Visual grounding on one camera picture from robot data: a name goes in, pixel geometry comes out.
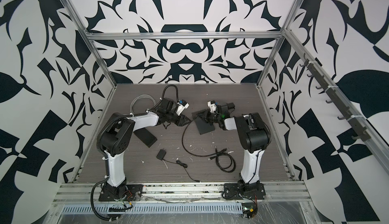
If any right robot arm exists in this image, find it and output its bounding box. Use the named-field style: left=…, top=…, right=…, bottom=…
left=198, top=100, right=271, bottom=199

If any grey coiled ethernet cable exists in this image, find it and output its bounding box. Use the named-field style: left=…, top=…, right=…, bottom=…
left=130, top=94, right=157, bottom=115

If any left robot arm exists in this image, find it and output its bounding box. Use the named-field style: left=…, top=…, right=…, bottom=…
left=92, top=95, right=190, bottom=201

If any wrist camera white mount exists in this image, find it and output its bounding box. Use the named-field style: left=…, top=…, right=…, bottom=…
left=207, top=100, right=217, bottom=113
left=176, top=100, right=189, bottom=116

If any black network switch box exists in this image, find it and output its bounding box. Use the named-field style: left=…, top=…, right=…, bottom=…
left=192, top=109, right=215, bottom=135

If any front aluminium rail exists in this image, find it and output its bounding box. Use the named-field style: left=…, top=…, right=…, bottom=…
left=53, top=180, right=312, bottom=205

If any wall hook rack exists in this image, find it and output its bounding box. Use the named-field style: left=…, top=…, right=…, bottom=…
left=302, top=54, right=372, bottom=142

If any black wall power adapter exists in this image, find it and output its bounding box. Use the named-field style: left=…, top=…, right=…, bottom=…
left=227, top=102, right=235, bottom=110

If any white slotted cable duct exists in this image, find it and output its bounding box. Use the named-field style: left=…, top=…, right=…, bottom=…
left=62, top=202, right=243, bottom=214

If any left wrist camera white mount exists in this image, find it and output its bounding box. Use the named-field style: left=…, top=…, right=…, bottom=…
left=176, top=100, right=189, bottom=116

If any black cable with barrel plug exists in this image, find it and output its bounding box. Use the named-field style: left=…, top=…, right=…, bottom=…
left=181, top=116, right=237, bottom=173

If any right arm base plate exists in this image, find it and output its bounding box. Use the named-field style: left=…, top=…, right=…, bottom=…
left=221, top=182, right=266, bottom=200

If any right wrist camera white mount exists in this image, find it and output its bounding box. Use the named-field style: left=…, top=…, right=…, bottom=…
left=207, top=100, right=217, bottom=113

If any small black adapter with cable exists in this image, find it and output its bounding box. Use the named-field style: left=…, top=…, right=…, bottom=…
left=156, top=149, right=201, bottom=182

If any aluminium frame crossbar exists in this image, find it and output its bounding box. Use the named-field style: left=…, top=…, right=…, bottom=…
left=86, top=31, right=282, bottom=41

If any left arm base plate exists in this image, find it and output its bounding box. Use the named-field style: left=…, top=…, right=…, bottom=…
left=98, top=183, right=143, bottom=202

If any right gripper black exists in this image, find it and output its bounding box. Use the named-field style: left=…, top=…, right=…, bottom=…
left=197, top=110, right=222, bottom=126

